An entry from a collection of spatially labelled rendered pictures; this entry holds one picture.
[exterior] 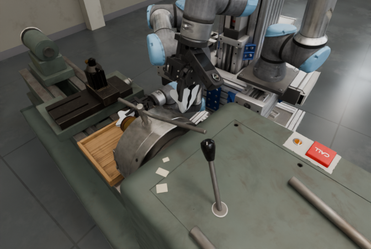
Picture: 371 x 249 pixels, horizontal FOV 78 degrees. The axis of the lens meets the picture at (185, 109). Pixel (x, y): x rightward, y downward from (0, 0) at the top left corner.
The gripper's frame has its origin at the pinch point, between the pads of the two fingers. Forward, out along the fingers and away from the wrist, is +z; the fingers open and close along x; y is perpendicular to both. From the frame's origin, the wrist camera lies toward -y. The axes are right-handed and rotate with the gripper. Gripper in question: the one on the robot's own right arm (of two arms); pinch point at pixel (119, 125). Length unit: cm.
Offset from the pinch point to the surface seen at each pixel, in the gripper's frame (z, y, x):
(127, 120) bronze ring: -2.2, -3.2, 3.3
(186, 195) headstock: 9, -49, 18
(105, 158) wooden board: 9.2, 4.2, -19.1
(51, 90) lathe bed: 6, 79, -22
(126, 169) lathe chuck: 11.7, -23.8, 5.3
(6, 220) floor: 73, 78, -108
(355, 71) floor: -337, -40, -108
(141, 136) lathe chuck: 3.7, -23.1, 14.6
